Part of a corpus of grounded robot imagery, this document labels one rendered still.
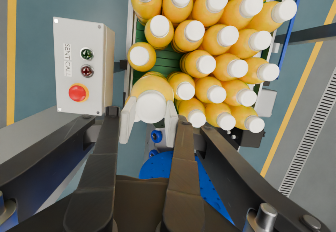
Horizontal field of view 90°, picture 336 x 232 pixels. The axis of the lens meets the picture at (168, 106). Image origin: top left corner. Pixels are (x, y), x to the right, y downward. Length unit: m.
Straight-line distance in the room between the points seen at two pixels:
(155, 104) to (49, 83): 1.58
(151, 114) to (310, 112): 2.01
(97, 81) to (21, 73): 1.48
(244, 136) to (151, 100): 0.44
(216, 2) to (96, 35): 0.25
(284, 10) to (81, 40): 0.42
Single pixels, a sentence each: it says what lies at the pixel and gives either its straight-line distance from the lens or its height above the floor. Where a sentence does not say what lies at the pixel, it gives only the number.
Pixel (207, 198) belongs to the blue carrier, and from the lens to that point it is 0.45.
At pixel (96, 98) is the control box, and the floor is 1.10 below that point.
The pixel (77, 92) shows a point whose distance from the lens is 0.41.
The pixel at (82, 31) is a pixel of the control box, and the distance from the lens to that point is 0.42.
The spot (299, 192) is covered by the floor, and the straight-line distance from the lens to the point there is 2.58.
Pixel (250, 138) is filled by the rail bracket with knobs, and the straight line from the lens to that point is 0.61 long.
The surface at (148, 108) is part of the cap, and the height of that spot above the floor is 1.28.
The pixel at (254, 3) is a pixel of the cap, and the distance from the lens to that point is 0.44.
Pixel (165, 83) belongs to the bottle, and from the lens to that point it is 0.26.
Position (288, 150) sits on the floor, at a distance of 2.18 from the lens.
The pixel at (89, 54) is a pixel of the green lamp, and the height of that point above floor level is 1.11.
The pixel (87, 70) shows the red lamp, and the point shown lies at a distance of 0.40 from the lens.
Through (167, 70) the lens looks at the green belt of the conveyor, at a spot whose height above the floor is 0.90.
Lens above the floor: 1.48
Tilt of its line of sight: 75 degrees down
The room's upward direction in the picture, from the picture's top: 166 degrees clockwise
